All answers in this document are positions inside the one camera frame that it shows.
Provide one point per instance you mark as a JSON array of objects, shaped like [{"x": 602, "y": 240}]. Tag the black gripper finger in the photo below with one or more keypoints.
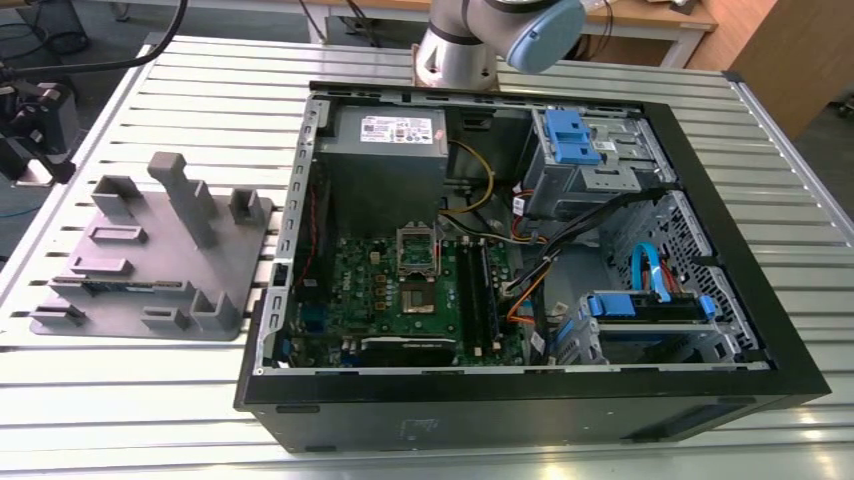
[{"x": 61, "y": 167}]

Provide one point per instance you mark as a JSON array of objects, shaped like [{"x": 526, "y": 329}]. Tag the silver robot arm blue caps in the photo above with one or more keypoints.
[{"x": 461, "y": 55}]

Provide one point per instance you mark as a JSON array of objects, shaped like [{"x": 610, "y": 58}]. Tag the CPU socket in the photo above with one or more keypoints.
[{"x": 419, "y": 298}]

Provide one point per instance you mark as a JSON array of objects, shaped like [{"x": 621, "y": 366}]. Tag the small black mesh wastebasket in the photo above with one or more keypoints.
[{"x": 70, "y": 30}]

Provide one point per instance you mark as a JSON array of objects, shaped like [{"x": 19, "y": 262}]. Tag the RAM stick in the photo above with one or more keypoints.
[{"x": 121, "y": 288}]

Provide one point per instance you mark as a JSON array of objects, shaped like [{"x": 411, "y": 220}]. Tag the grey plastic parts rack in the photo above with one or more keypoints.
[{"x": 227, "y": 260}]

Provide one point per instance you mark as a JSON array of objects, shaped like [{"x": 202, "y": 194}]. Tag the white framed desk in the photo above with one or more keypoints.
[{"x": 319, "y": 27}]

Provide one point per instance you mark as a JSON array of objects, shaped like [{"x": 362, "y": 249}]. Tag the grey power supply unit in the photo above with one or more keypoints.
[{"x": 381, "y": 185}]

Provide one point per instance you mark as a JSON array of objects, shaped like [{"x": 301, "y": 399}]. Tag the black graphics card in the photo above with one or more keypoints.
[{"x": 407, "y": 350}]

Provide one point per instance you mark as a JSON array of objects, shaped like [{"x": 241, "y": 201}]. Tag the green motherboard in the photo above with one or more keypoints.
[{"x": 443, "y": 320}]

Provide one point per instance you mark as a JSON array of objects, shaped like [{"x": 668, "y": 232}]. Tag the black RAM slot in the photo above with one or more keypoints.
[
  {"x": 493, "y": 300},
  {"x": 470, "y": 295}
]

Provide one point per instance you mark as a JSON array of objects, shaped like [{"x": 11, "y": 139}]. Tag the blue plastic drive latch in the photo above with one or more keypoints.
[
  {"x": 577, "y": 152},
  {"x": 568, "y": 125}
]

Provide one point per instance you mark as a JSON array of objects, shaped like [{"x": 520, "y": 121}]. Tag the black PC case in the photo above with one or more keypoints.
[{"x": 468, "y": 415}]

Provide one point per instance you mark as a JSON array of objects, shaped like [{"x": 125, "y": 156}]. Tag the grey metal drive cage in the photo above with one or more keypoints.
[{"x": 601, "y": 185}]

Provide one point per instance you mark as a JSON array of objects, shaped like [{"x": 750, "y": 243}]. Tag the hard disk in blue carrier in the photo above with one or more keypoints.
[{"x": 617, "y": 306}]

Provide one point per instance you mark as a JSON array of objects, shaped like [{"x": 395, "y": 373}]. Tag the wooden desk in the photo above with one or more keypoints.
[{"x": 668, "y": 20}]

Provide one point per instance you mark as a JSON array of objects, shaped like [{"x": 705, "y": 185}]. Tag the grey metal disk bay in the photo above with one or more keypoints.
[{"x": 724, "y": 345}]

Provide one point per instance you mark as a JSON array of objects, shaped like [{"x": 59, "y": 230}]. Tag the brown wooden cabinet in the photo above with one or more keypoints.
[{"x": 801, "y": 65}]

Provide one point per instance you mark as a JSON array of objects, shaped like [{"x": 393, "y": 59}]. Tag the white camera black bracket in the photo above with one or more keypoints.
[{"x": 61, "y": 120}]

